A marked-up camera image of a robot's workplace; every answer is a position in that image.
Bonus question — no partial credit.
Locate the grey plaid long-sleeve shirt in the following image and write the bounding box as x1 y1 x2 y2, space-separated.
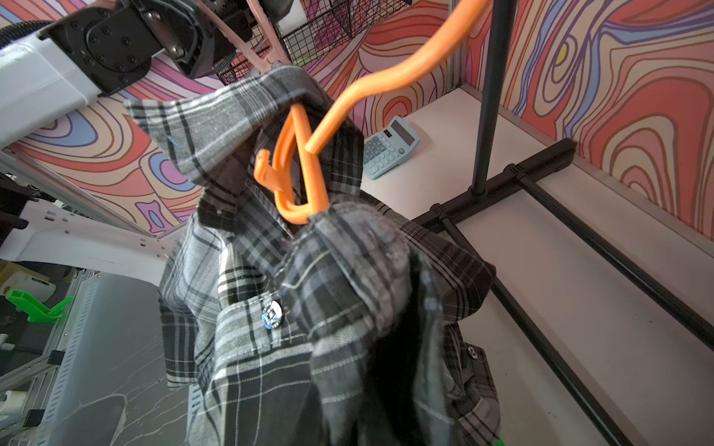
126 66 501 445

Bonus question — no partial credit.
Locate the light blue desk calculator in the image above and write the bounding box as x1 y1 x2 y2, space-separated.
364 116 420 180

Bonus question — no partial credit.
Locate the green plastic clothespin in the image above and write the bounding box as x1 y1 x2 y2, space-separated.
5 290 74 323

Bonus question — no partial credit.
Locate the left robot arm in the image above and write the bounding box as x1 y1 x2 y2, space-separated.
1 1 256 284

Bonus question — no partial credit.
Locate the orange hanger with grey shirt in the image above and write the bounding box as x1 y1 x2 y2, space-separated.
254 0 489 225

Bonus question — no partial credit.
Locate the black wire basket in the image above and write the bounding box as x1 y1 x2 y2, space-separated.
216 0 414 85

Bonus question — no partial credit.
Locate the black clothes rack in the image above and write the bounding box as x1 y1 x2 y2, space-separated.
412 0 714 446

